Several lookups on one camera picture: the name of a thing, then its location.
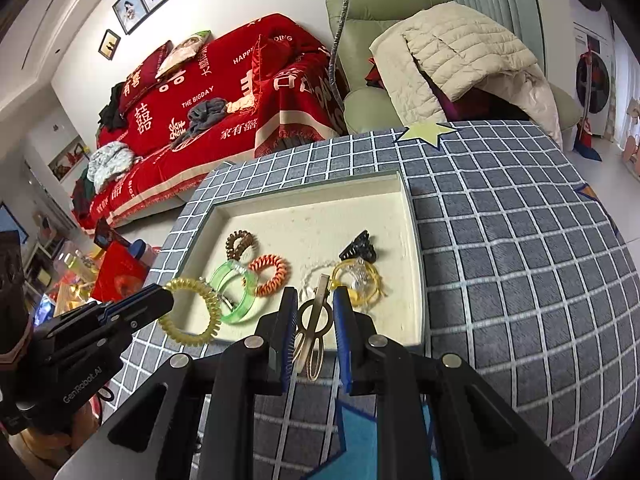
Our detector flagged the grey checked tablecloth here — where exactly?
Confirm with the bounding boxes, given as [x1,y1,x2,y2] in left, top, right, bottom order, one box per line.
[97,120,628,480]

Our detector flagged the small black picture frame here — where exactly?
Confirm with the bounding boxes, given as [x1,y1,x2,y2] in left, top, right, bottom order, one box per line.
[98,29,122,61]

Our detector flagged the yellow cord bracelet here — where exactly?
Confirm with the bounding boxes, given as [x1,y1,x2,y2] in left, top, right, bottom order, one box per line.
[331,257,385,307]

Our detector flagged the unframed wall picture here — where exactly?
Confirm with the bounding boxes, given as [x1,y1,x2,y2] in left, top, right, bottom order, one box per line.
[48,135,91,182]

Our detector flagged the orange spiral hair tie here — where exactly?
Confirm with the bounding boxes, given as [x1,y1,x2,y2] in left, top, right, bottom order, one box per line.
[248,254,292,297]

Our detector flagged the red pillow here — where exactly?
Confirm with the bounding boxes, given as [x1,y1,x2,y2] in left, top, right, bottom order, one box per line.
[118,40,173,116]

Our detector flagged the clear spiral hair tie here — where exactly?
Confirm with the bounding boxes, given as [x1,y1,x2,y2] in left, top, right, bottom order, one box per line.
[300,258,337,296]

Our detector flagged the grey braided cable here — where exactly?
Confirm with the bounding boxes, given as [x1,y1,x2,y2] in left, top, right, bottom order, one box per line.
[327,0,357,111]

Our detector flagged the yellow spiral hair tie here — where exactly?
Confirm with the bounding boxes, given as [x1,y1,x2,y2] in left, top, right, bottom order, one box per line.
[159,277,223,346]

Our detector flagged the pale green star patch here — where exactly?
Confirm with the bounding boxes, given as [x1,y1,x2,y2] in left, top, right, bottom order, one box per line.
[395,121,461,152]

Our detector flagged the purple garment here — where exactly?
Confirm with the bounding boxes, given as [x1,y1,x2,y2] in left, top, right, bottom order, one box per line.
[440,85,501,121]

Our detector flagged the brown spiral hair tie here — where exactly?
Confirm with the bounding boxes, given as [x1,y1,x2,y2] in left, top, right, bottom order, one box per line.
[225,230,261,262]

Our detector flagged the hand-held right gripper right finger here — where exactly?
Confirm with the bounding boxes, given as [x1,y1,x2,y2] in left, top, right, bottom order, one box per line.
[332,286,576,480]

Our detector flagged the dark clothes pile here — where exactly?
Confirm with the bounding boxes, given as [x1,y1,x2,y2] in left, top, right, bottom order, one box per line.
[97,82,128,131]

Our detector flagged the gold metal hair clip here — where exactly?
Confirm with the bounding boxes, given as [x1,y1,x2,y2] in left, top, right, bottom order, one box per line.
[292,274,333,381]

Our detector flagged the white green cloth pile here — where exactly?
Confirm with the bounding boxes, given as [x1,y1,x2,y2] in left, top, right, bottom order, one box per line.
[86,141,136,183]

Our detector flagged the grey cloth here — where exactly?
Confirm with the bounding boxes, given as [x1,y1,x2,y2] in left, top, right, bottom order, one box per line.
[172,97,236,148]

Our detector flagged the black hair claw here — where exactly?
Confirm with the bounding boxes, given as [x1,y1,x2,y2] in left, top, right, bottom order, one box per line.
[339,229,378,263]

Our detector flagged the photo print pillow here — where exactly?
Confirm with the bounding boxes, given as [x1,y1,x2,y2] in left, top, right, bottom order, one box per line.
[155,30,212,79]

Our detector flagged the blue star patch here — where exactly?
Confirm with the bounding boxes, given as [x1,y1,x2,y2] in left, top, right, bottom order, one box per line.
[300,390,443,480]

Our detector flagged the red gift bag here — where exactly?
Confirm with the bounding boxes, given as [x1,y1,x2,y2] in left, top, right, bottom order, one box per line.
[91,240,151,303]

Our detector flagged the red blanket sofa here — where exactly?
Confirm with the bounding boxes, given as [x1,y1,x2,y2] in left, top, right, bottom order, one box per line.
[75,12,351,233]

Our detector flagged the green armchair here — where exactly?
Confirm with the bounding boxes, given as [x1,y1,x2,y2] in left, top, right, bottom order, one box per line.
[325,0,583,151]

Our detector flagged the cream down jacket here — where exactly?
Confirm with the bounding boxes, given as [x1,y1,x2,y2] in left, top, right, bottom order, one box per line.
[369,1,563,148]

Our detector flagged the clear green hair clip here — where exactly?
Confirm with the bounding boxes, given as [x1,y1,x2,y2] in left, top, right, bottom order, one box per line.
[207,259,261,325]

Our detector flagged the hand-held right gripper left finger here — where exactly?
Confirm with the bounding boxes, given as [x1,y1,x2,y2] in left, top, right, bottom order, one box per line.
[52,287,299,480]

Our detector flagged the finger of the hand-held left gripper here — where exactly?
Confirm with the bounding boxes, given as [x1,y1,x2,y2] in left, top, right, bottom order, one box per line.
[112,289,175,332]
[97,284,168,322]

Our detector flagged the black framed portrait photo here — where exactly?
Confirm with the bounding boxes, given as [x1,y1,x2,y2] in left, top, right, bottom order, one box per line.
[112,0,151,36]

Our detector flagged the shoe rack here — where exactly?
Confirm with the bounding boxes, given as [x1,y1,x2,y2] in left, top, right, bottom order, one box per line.
[622,100,640,181]

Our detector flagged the white washing machine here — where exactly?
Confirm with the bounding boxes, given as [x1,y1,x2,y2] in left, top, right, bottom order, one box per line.
[572,22,616,136]

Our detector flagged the green tray with cream lining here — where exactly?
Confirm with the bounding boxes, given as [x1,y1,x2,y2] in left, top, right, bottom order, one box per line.
[161,170,430,356]

